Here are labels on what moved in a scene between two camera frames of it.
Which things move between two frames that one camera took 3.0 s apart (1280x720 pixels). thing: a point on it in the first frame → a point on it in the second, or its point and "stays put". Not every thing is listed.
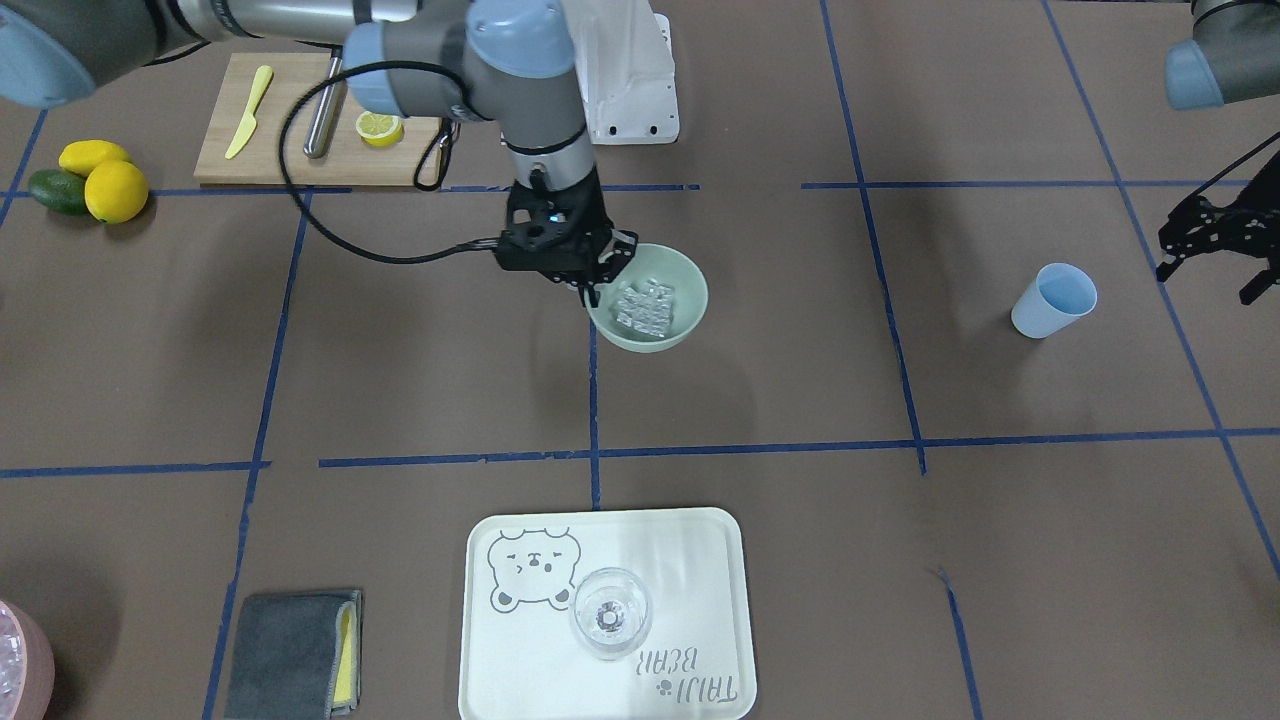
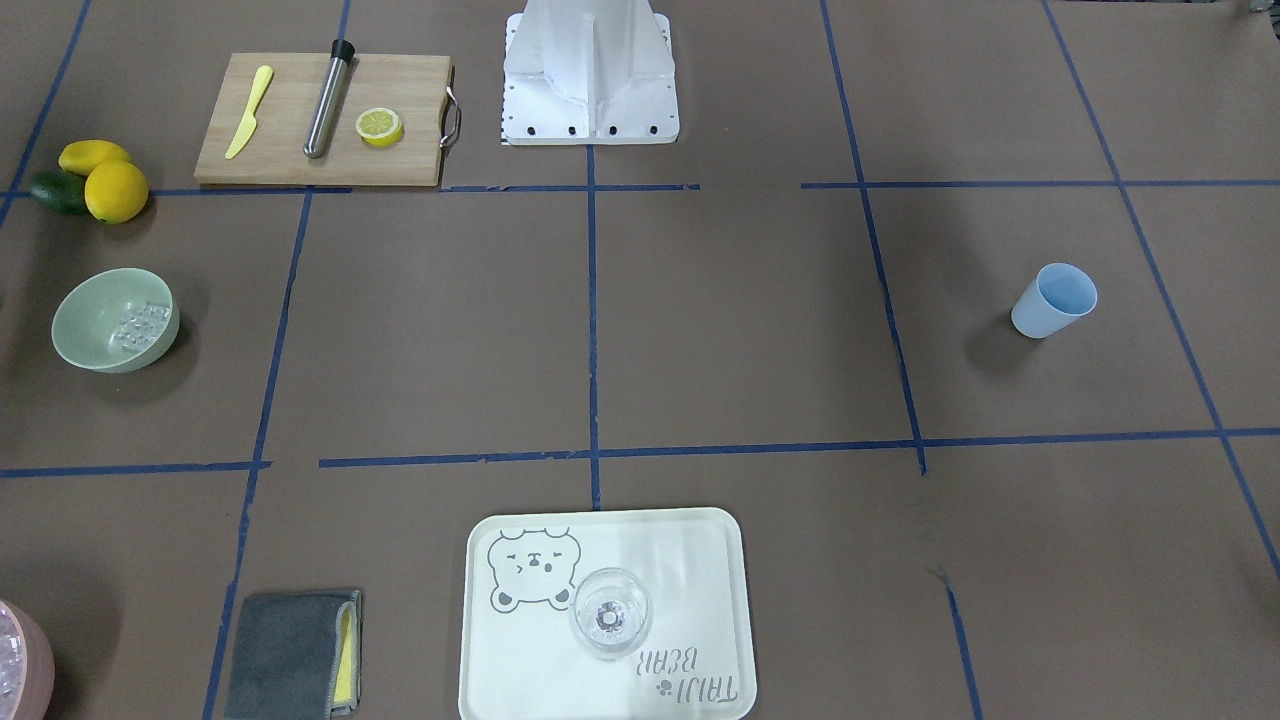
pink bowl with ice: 27,666 stays put
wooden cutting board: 290,120 stays put
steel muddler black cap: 328,112 stays put
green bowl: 655,302 → 117,320
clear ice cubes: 647,306 → 138,330
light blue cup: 1058,295 stays put
